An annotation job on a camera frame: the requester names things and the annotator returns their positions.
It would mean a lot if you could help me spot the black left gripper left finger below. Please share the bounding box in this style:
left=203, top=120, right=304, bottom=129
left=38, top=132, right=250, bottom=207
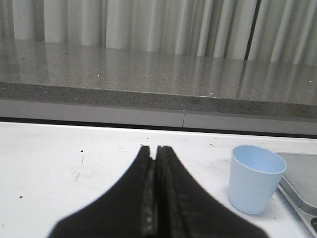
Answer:
left=49, top=146, right=158, bottom=238

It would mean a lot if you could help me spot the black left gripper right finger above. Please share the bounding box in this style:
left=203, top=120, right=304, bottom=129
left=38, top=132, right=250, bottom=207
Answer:
left=156, top=146, right=268, bottom=238

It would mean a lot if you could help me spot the light blue plastic cup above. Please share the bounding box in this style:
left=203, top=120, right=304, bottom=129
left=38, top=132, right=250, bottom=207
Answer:
left=228, top=145, right=287, bottom=214

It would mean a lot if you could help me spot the silver electronic kitchen scale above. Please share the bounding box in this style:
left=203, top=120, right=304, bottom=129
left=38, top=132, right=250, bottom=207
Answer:
left=278, top=152, right=317, bottom=237

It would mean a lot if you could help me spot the grey stone counter ledge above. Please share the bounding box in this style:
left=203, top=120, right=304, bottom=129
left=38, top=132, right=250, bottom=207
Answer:
left=0, top=39, right=317, bottom=136

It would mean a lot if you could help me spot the grey pleated curtain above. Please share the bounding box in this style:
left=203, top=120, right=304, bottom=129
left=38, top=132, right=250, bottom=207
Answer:
left=0, top=0, right=317, bottom=65

